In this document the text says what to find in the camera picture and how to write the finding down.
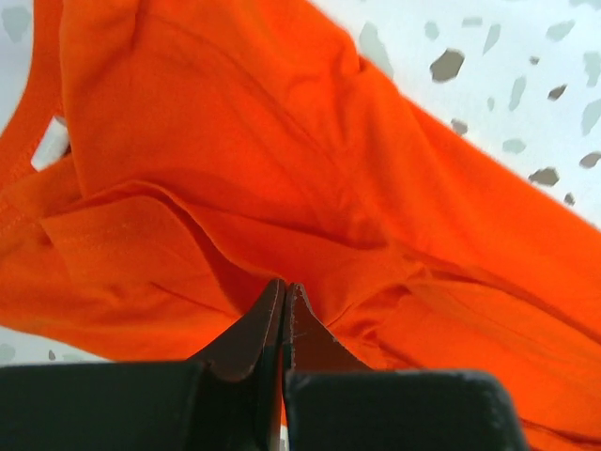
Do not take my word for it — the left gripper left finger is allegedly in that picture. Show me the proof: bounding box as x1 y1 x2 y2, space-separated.
188 279 285 450

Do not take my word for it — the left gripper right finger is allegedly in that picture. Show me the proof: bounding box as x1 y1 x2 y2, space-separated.
283 282 377 451

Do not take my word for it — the orange t shirt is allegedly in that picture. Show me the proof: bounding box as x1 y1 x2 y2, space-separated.
1 1 600 450

